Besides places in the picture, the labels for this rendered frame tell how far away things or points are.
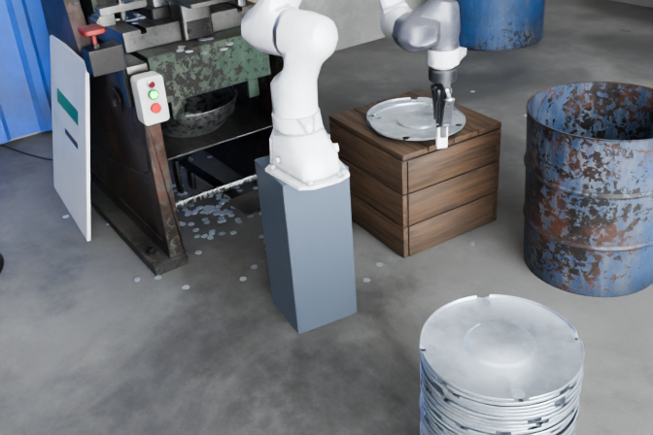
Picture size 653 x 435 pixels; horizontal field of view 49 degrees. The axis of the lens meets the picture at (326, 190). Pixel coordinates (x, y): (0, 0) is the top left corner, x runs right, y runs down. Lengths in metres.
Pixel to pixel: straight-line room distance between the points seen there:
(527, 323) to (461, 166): 0.89
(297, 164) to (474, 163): 0.74
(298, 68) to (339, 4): 2.54
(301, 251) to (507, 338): 0.65
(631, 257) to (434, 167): 0.59
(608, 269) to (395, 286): 0.58
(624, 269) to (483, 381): 0.88
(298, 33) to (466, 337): 0.74
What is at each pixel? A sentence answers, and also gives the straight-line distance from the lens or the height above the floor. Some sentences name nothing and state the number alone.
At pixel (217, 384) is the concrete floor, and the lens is 1.86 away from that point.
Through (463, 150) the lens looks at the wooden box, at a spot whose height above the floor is 0.30.
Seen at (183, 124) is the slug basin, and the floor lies 0.38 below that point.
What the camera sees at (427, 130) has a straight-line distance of 2.18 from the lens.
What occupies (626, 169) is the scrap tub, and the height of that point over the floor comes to 0.40.
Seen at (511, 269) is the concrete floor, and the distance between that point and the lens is 2.21.
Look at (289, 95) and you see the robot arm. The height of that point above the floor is 0.65.
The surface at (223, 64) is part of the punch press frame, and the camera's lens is 2.24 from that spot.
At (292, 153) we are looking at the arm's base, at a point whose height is 0.52.
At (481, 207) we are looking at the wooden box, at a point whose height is 0.08.
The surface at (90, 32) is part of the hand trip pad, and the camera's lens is 2.04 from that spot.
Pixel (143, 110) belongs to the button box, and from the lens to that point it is 2.04.
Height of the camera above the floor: 1.24
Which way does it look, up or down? 28 degrees down
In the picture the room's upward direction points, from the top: 4 degrees counter-clockwise
